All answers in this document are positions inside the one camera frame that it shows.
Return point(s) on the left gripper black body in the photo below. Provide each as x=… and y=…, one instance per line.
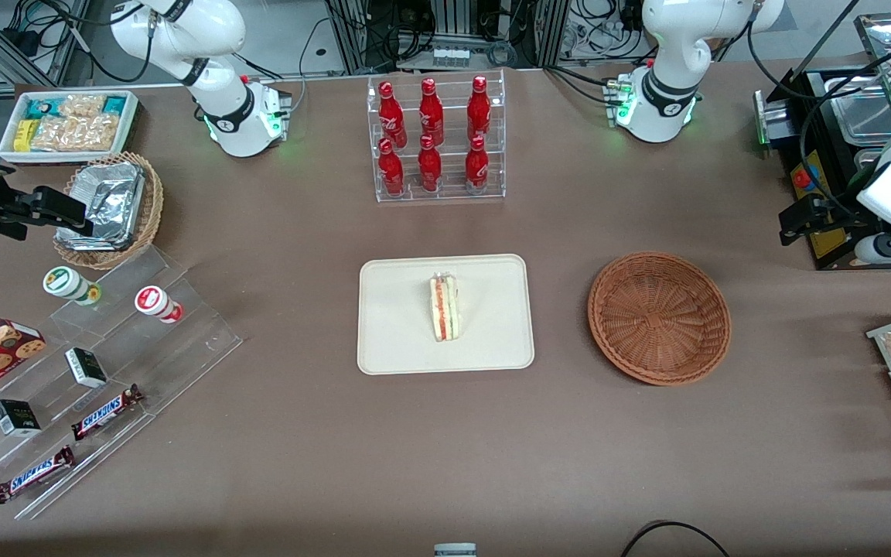
x=837, y=215

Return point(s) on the triangle sandwich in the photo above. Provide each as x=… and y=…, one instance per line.
x=445, y=309

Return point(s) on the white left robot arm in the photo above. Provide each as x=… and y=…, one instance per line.
x=674, y=46

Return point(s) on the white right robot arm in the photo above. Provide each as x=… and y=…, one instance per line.
x=221, y=31

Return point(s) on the silver foil tray stack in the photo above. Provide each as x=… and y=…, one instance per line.
x=105, y=201

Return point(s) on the light wicker basket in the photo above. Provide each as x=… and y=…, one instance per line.
x=153, y=209

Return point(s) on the brown wicker basket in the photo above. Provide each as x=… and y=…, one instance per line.
x=658, y=317

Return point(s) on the cream plastic tray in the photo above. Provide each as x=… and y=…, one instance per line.
x=391, y=340

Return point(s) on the white rectangular snack bin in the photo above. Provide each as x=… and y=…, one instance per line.
x=66, y=157

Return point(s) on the yellow snack packet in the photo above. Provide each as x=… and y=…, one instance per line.
x=24, y=135

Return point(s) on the green lid yogurt cup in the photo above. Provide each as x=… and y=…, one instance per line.
x=63, y=282

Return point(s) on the large clear cracker bag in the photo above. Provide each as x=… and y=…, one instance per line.
x=74, y=133

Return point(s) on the teal snack packet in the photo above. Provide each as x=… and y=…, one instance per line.
x=115, y=103
x=42, y=107

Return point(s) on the small clear cracker bag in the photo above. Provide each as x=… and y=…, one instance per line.
x=82, y=104

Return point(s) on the black food warmer machine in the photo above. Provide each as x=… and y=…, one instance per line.
x=817, y=93

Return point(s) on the red lid yogurt cup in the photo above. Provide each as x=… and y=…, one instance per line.
x=153, y=300

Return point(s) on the small black box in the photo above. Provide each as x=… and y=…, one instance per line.
x=16, y=418
x=86, y=367

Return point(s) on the clear acrylic tiered stand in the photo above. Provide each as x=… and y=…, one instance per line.
x=182, y=348

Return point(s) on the Snickers chocolate bar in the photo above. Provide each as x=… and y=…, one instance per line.
x=34, y=474
x=105, y=411

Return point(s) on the red cola bottle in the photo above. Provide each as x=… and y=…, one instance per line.
x=479, y=108
x=429, y=164
x=390, y=116
x=476, y=162
x=431, y=112
x=390, y=166

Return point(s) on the clear acrylic bottle rack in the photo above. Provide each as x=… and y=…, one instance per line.
x=453, y=193

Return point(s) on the white power strip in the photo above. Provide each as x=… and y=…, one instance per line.
x=449, y=56

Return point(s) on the small grey device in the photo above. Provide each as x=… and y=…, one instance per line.
x=455, y=551

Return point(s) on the grey aluminium frame rack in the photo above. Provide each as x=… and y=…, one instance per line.
x=546, y=31

